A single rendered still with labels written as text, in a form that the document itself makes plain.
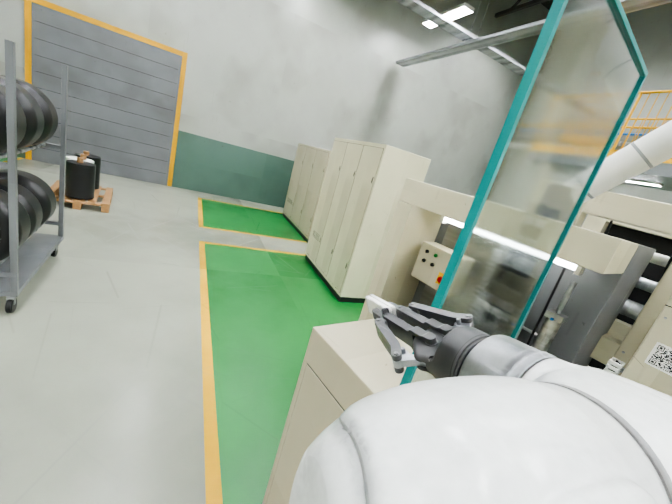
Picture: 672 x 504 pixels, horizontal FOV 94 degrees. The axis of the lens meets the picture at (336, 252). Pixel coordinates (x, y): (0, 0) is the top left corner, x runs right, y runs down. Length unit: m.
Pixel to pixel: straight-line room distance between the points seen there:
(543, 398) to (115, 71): 9.14
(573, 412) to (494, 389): 0.04
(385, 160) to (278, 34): 6.17
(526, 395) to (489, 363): 0.14
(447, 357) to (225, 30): 9.12
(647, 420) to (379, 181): 3.77
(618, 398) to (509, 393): 0.09
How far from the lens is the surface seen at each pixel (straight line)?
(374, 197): 3.94
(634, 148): 1.68
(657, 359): 1.36
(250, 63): 9.24
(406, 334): 0.44
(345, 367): 0.94
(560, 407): 0.20
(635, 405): 0.27
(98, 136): 9.25
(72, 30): 9.37
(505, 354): 0.33
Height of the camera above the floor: 1.79
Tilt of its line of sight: 16 degrees down
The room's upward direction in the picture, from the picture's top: 16 degrees clockwise
